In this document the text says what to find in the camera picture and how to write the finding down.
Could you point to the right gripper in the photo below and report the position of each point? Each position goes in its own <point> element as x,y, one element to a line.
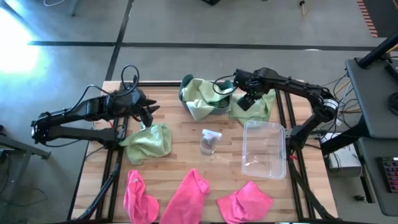
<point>252,81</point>

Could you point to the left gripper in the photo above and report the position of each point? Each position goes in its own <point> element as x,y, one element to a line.
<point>124,104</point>

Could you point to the green microfiber towel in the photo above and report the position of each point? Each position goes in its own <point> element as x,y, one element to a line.
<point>261,112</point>
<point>202,96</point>
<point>149,143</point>

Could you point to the pink microfiber towel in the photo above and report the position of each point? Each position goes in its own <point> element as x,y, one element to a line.
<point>140,202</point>
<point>186,199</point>
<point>245,203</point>

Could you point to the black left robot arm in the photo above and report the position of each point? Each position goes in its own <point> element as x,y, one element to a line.
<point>77,112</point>

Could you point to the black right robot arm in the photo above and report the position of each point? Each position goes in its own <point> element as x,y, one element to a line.
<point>298,87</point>

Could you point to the clear plastic bin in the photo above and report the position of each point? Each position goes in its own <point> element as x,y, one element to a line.
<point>264,149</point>

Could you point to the black floor item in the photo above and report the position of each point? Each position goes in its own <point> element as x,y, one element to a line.
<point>211,2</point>

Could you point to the grey desk top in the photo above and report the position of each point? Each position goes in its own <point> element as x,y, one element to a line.
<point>373,93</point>

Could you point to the white box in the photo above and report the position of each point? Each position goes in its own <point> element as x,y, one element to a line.
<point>343,163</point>

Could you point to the grey furniture leg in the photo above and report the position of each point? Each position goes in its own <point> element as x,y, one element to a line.
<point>74,7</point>

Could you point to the black pole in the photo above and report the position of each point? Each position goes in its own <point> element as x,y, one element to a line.
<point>376,51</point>

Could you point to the grey metal table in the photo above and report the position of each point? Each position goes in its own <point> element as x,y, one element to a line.
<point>21,149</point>

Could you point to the black mat orange stripes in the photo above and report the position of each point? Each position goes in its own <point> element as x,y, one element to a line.
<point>385,15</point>

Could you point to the small black object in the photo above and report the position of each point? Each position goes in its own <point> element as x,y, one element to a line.
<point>360,198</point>

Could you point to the dark grey desk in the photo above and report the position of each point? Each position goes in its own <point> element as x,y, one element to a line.
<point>373,186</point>

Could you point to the black keyboard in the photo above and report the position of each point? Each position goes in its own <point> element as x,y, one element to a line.
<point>390,174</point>

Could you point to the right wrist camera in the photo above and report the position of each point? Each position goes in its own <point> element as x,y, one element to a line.
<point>247,102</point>

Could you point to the black aluminium table frame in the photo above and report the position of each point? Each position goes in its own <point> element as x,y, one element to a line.
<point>161,84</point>

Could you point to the black frame clamp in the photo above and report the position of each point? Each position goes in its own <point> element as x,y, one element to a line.
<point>136,79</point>

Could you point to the black diagonal frame strut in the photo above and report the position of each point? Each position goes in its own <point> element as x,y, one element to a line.
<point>309,193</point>
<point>101,192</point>

